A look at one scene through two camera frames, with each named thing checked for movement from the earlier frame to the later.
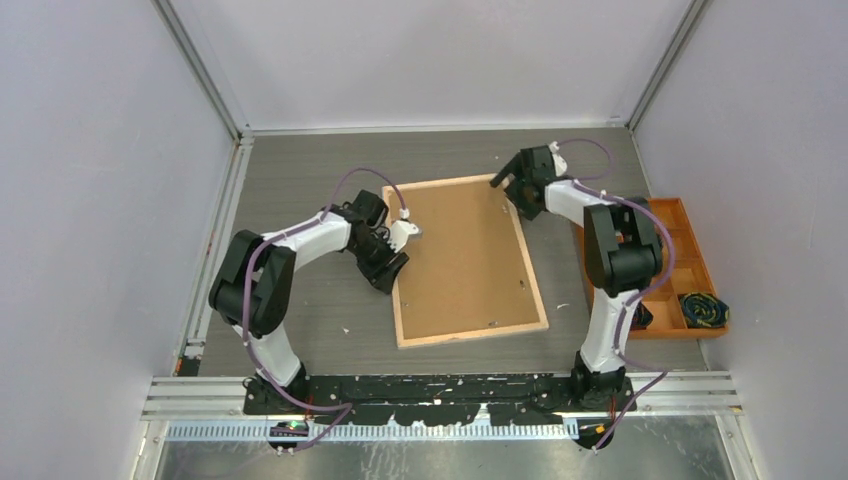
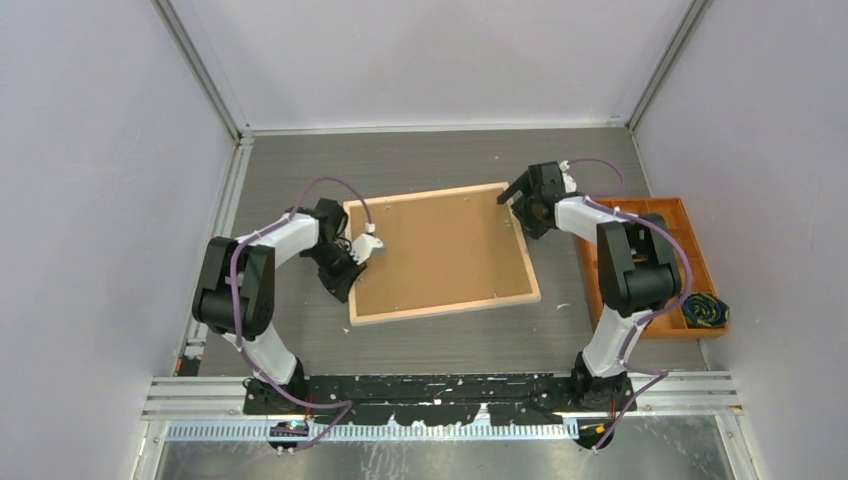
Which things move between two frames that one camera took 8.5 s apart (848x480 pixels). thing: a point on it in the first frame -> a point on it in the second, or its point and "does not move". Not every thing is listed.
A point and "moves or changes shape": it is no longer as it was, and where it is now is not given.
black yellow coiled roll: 703,310 does not move
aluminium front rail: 215,407 does not move
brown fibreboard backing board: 465,268 moves or changes shape
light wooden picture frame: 470,271 moves or changes shape
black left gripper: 384,278 -> 340,285
